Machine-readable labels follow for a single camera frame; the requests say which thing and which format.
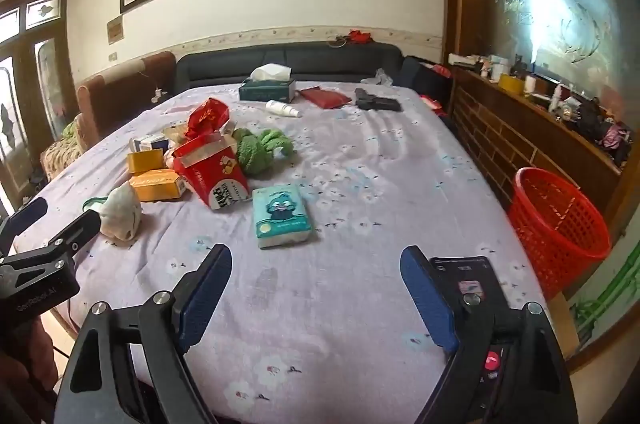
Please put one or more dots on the red flat pouch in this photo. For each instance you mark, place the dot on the red flat pouch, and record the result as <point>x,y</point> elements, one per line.
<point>325,98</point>

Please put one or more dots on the patterned seat cushion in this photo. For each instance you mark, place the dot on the patterned seat cushion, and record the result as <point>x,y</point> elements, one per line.
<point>57,157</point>

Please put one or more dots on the white plastic bottle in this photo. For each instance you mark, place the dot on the white plastic bottle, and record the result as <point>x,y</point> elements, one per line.
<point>282,108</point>

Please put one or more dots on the black padded headboard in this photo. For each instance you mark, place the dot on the black padded headboard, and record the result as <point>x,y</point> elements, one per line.
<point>310,59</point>

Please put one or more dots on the white face mask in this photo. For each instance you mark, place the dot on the white face mask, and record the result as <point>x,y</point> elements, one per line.
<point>120,209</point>

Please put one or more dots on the green towel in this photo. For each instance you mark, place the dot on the green towel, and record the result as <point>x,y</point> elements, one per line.
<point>255,149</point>

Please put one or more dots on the brown sofa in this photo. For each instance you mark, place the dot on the brown sofa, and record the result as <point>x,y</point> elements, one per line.
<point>125,89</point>

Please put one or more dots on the white and blue box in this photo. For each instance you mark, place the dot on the white and blue box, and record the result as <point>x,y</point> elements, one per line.
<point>147,143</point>

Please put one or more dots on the black toy pistol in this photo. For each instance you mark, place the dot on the black toy pistol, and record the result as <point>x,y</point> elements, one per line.
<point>375,101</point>

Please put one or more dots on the shiny red plastic wrapper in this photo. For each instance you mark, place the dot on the shiny red plastic wrapper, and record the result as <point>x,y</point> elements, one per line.
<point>207,117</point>

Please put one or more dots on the clear plastic bag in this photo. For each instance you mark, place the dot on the clear plastic bag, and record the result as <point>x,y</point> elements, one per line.
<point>380,78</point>

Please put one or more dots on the red plastic basket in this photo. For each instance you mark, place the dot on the red plastic basket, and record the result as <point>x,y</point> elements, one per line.
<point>555,224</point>

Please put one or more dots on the small wall plaque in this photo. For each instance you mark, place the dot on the small wall plaque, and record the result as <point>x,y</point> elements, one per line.
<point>115,29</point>

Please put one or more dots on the black paper bag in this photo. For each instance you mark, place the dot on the black paper bag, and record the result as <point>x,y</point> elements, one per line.
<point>425,79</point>

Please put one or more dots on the black smartphone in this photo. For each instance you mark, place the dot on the black smartphone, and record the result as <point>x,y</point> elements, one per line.
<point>465,274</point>

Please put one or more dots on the orange cardboard box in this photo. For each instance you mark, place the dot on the orange cardboard box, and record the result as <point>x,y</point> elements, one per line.
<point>157,185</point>
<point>145,162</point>

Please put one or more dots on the person's left hand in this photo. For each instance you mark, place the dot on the person's left hand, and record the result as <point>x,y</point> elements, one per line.
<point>35,364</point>

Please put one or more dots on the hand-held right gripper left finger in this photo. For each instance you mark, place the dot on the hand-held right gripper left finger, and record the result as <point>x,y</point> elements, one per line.
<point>205,294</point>

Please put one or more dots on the dark shelf clutter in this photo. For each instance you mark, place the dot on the dark shelf clutter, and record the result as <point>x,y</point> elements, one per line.
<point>600,124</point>

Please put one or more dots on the wooden brick-pattern cabinet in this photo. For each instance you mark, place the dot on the wooden brick-pattern cabinet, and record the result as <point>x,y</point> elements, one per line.
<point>500,129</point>

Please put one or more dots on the teal tissue pack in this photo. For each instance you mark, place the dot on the teal tissue pack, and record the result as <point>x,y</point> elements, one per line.
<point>280,216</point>

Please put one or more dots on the wooden glass door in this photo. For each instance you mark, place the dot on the wooden glass door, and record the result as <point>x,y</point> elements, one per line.
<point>30,69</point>

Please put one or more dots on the red snack box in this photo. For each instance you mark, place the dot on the red snack box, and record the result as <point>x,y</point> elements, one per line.
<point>215,174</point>

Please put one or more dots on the red packets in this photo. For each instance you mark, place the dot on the red packets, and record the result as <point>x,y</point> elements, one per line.
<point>432,104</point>

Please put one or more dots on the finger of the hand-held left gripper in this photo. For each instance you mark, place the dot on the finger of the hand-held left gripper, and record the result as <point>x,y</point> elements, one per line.
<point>80,226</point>
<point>25,215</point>

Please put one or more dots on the green tissue box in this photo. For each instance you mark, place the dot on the green tissue box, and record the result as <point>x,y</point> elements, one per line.
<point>265,90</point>

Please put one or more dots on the white cup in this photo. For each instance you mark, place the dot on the white cup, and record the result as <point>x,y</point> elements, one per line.
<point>530,85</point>

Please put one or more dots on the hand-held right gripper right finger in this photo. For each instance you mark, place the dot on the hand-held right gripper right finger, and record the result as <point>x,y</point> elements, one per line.
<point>430,299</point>

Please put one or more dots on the red ornament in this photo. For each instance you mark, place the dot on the red ornament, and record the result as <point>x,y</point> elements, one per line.
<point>360,37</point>

